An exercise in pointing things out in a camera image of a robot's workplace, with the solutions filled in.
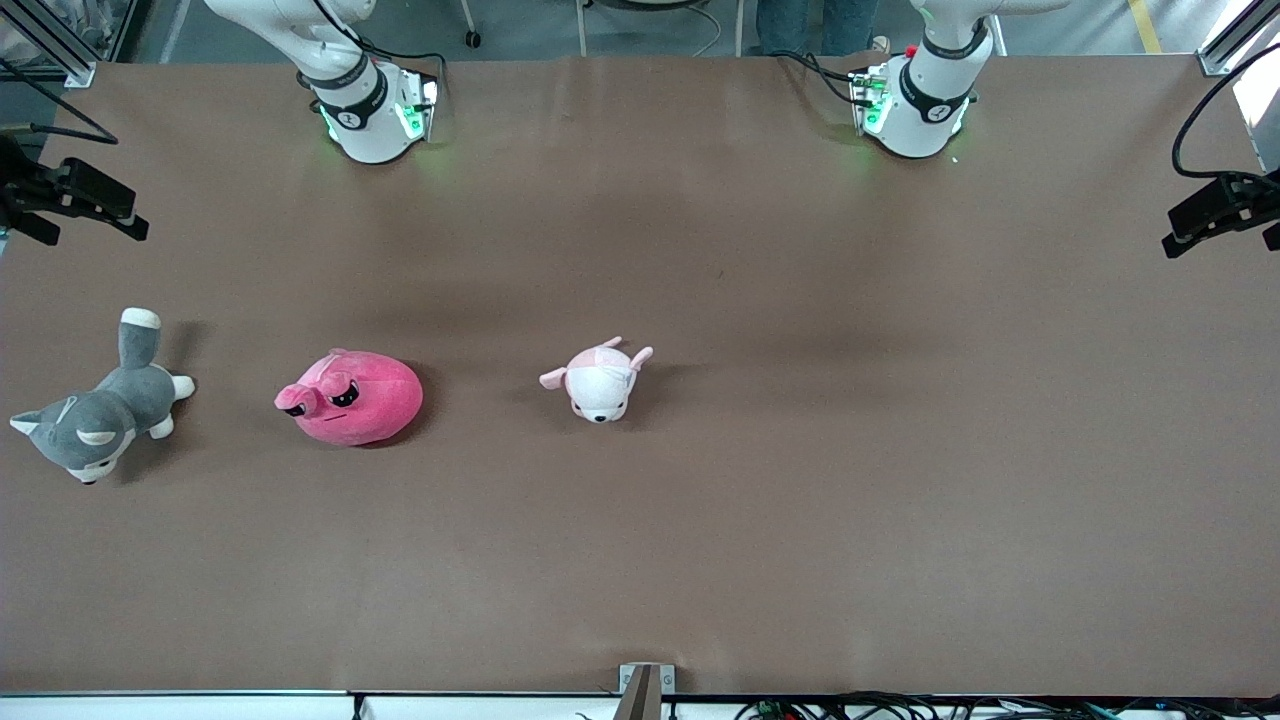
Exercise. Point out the white pink plush puppy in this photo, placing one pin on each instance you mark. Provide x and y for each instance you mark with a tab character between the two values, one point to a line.
600	385

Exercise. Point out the metal table edge bracket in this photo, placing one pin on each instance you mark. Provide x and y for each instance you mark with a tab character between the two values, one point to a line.
645	690

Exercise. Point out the black chair caster leg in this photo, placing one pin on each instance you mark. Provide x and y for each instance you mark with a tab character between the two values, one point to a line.
471	38

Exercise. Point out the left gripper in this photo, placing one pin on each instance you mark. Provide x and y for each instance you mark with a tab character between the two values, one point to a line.
1243	193

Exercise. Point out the aluminium frame post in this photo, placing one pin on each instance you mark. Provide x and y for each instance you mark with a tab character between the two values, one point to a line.
1235	40
60	50

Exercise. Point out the white metal stand frame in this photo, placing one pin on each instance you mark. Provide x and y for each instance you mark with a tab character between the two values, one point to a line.
583	30

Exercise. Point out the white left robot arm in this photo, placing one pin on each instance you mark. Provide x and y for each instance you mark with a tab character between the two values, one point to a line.
925	125

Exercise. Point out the person in blue jeans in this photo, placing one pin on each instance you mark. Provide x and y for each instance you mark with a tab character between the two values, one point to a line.
820	20

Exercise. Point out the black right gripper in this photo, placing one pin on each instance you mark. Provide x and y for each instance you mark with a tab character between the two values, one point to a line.
35	189

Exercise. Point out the round pink plush toy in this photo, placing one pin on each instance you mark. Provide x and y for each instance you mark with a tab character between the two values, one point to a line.
370	400

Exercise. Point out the grey husky plush toy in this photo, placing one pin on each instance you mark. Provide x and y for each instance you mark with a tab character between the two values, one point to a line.
100	415

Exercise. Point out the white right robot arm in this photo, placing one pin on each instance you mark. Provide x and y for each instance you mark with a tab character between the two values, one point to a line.
370	120

